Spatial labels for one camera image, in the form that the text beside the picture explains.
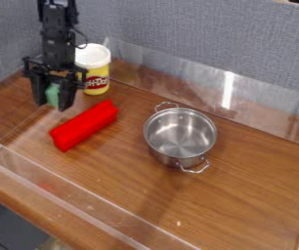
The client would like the green foam block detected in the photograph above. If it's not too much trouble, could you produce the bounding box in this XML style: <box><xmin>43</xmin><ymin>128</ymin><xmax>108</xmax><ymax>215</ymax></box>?
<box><xmin>45</xmin><ymin>83</ymin><xmax>59</xmax><ymax>107</ymax></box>

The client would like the red foam block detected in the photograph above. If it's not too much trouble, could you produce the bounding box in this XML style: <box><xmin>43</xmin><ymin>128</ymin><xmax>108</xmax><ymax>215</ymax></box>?
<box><xmin>49</xmin><ymin>100</ymin><xmax>119</xmax><ymax>151</ymax></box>

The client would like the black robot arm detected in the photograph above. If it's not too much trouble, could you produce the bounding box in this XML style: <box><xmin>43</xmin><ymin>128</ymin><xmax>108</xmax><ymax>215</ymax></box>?
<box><xmin>23</xmin><ymin>0</ymin><xmax>89</xmax><ymax>111</ymax></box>

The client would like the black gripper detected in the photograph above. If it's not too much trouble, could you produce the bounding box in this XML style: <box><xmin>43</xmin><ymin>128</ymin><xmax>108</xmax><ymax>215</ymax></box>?
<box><xmin>24</xmin><ymin>57</ymin><xmax>88</xmax><ymax>111</ymax></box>

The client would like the clear acrylic barrier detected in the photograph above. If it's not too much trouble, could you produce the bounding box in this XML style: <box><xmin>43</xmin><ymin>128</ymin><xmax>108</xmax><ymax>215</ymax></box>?
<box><xmin>0</xmin><ymin>38</ymin><xmax>299</xmax><ymax>250</ymax></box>

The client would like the stainless steel pot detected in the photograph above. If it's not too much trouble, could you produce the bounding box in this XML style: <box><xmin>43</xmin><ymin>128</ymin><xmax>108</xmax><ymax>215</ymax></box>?
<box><xmin>144</xmin><ymin>102</ymin><xmax>217</xmax><ymax>174</ymax></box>

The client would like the black cable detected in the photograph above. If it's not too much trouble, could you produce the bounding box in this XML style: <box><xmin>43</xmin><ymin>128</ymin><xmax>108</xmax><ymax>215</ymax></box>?
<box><xmin>71</xmin><ymin>28</ymin><xmax>89</xmax><ymax>50</ymax></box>

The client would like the yellow play-doh can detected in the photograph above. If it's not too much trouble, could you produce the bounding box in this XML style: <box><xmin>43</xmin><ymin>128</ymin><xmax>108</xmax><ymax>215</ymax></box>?
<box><xmin>76</xmin><ymin>43</ymin><xmax>111</xmax><ymax>96</ymax></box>

